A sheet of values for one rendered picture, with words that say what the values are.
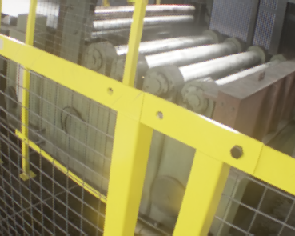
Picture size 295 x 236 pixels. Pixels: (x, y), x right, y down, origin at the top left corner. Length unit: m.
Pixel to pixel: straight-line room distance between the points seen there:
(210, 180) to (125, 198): 0.20
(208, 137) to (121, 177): 0.21
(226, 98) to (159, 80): 0.62
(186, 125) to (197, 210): 0.15
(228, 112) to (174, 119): 1.81
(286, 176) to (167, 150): 2.36
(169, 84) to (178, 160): 0.56
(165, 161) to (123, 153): 2.24
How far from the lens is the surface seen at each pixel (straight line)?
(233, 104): 2.36
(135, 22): 2.16
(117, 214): 0.75
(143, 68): 3.00
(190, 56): 3.69
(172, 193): 2.93
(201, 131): 0.56
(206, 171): 0.59
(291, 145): 4.66
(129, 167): 0.68
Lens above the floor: 2.07
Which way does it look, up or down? 24 degrees down
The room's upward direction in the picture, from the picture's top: 10 degrees clockwise
